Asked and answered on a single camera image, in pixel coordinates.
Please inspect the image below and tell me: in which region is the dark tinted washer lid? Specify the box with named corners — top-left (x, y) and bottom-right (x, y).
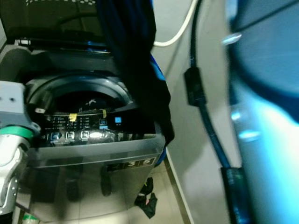
top-left (0, 0), bottom-right (109, 48)

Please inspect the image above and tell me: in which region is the number label strip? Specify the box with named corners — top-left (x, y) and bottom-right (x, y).
top-left (106, 157), bottom-right (156, 171)

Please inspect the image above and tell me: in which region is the white wall cable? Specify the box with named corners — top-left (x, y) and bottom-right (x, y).
top-left (153, 0), bottom-right (198, 48)

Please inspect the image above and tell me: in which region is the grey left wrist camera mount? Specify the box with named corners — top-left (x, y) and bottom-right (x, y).
top-left (0, 81), bottom-right (41, 134)

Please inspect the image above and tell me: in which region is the black washer control panel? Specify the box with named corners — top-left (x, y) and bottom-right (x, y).
top-left (28, 105), bottom-right (158, 144)

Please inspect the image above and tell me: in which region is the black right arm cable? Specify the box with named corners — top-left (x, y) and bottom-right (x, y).
top-left (184, 0), bottom-right (256, 224)

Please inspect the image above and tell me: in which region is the grey washer drum ring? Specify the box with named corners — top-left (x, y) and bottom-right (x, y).
top-left (25, 72), bottom-right (132, 113)

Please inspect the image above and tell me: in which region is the dark blue garment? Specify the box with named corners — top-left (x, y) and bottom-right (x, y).
top-left (98, 0), bottom-right (175, 146)

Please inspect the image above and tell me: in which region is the small black cloth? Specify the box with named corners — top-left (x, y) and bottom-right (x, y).
top-left (134, 177), bottom-right (158, 219)

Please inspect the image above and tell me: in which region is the grey top-load washing machine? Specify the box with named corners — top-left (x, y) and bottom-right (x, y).
top-left (0, 37), bottom-right (167, 224)

